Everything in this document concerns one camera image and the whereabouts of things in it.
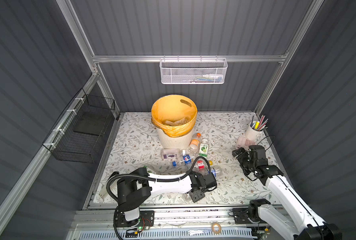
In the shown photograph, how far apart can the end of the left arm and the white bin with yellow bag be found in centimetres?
26

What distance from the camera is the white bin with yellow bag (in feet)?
2.60

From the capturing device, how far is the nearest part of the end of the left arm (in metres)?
0.58
